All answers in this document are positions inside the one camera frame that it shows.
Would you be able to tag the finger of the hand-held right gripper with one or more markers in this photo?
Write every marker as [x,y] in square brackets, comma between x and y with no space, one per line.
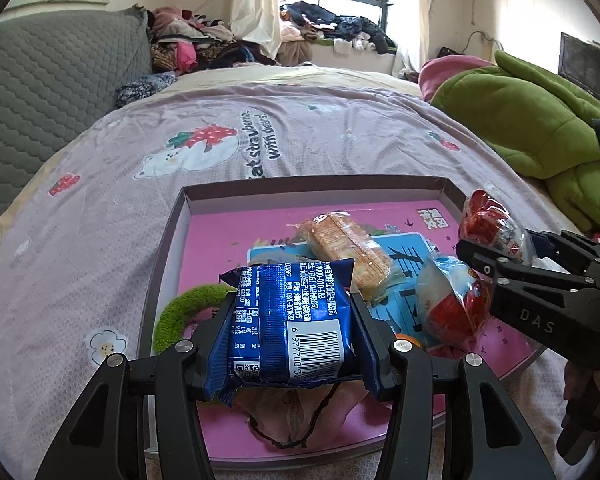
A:
[500,267]
[546,246]

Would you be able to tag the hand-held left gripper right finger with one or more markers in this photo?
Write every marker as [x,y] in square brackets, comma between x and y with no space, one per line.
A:
[367,355]

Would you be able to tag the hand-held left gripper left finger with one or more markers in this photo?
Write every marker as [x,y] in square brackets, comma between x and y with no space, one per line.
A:
[205,345]

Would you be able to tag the tangerine with green leaves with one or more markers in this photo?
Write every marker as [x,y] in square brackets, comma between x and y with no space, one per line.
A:
[414,341]

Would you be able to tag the red egg toy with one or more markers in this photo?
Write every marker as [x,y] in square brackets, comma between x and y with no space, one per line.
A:
[485,220]
[445,300]

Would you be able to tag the blue snack packet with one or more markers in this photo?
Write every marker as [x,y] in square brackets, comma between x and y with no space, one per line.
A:
[290,320]

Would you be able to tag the grey tray with pink inside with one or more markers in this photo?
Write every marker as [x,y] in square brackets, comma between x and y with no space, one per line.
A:
[215,240]

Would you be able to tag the clear cracker packet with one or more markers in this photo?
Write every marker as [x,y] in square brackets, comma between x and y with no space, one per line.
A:
[345,242]

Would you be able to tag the person's right hand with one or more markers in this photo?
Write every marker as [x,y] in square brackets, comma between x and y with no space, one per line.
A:
[585,420]

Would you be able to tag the green blanket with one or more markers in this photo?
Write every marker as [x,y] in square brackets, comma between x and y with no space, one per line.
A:
[520,120]

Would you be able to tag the strawberry printed bedsheet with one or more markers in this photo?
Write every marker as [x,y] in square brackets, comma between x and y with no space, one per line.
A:
[105,200]

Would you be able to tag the black television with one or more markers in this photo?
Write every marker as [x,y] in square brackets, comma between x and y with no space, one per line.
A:
[580,65]

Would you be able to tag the white curtain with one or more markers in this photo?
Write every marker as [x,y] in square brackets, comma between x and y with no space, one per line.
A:
[415,20]
[255,0]

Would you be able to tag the dark patterned cloth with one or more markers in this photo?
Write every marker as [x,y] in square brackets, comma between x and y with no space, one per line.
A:
[142,87]

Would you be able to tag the dark clothes on windowsill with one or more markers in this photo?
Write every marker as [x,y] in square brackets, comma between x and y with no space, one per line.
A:
[330,20]

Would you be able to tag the grey quilted headboard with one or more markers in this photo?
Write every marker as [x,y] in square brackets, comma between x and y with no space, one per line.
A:
[45,85]

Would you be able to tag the pile of clothes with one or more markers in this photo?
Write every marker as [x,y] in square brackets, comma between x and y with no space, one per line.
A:
[190,40]

